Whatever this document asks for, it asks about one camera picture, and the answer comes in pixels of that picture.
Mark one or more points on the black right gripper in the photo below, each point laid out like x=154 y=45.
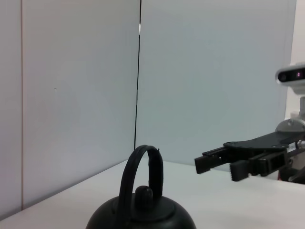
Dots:
x=267 y=143

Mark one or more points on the white and silver right robot arm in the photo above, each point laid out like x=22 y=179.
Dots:
x=289 y=125

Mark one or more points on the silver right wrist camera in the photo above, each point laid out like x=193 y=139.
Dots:
x=291 y=74

